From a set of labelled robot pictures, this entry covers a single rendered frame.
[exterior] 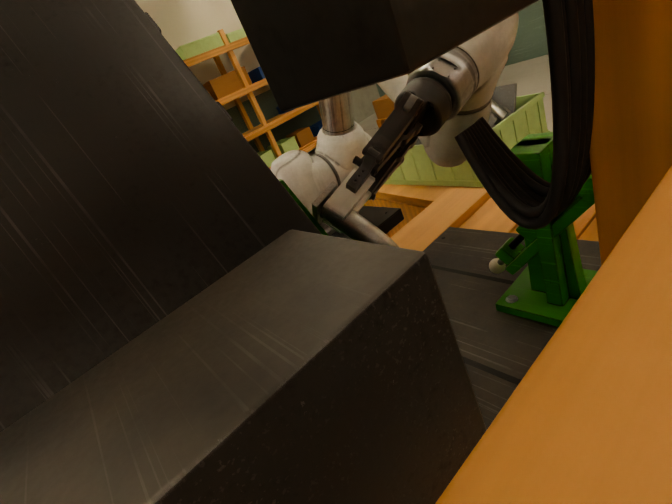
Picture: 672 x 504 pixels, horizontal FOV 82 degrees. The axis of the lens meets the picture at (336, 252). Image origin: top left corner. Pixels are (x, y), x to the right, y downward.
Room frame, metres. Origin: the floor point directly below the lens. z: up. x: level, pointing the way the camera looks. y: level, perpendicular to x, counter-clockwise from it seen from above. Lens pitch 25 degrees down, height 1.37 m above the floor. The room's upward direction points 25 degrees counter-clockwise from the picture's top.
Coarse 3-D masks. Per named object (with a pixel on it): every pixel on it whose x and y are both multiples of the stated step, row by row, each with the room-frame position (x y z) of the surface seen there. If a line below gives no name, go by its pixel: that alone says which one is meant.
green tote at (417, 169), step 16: (528, 96) 1.41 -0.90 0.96; (544, 96) 1.37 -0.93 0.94; (528, 112) 1.33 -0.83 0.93; (544, 112) 1.37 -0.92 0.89; (496, 128) 1.23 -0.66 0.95; (512, 128) 1.28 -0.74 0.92; (528, 128) 1.31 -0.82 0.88; (544, 128) 1.36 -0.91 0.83; (512, 144) 1.27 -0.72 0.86; (416, 160) 1.45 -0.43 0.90; (400, 176) 1.56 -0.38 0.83; (416, 176) 1.48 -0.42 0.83; (432, 176) 1.40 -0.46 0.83; (448, 176) 1.33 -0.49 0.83; (464, 176) 1.27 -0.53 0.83
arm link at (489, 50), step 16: (512, 16) 0.60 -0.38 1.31; (496, 32) 0.57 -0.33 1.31; (512, 32) 0.59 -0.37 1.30; (464, 48) 0.55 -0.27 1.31; (480, 48) 0.55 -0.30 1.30; (496, 48) 0.56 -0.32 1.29; (480, 64) 0.55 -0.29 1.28; (496, 64) 0.57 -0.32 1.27; (480, 80) 0.56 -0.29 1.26; (496, 80) 0.60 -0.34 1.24; (480, 96) 0.60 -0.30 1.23; (464, 112) 0.62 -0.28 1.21
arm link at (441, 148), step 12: (384, 84) 0.79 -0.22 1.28; (396, 84) 0.78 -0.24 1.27; (396, 96) 0.78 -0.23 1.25; (456, 120) 0.63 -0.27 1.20; (468, 120) 0.63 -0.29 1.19; (444, 132) 0.66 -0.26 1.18; (456, 132) 0.65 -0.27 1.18; (432, 144) 0.70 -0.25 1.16; (444, 144) 0.67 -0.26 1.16; (456, 144) 0.66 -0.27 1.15; (432, 156) 0.72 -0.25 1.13; (444, 156) 0.69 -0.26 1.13; (456, 156) 0.68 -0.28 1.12
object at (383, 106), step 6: (384, 96) 6.62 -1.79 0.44; (372, 102) 6.64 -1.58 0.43; (378, 102) 6.51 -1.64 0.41; (384, 102) 6.39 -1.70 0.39; (390, 102) 6.26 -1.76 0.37; (378, 108) 6.56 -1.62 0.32; (384, 108) 6.43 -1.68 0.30; (390, 108) 6.30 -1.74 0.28; (378, 114) 6.60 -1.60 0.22; (384, 114) 6.47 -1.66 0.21; (378, 120) 6.61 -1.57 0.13; (384, 120) 6.62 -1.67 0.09; (378, 126) 6.65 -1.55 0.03
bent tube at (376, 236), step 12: (324, 192) 0.45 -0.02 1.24; (312, 204) 0.44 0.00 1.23; (324, 216) 0.45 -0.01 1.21; (348, 216) 0.43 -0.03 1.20; (360, 216) 0.43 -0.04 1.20; (348, 228) 0.43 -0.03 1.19; (360, 228) 0.42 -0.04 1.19; (372, 228) 0.42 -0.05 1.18; (360, 240) 0.42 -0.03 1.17; (372, 240) 0.41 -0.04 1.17; (384, 240) 0.41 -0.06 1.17
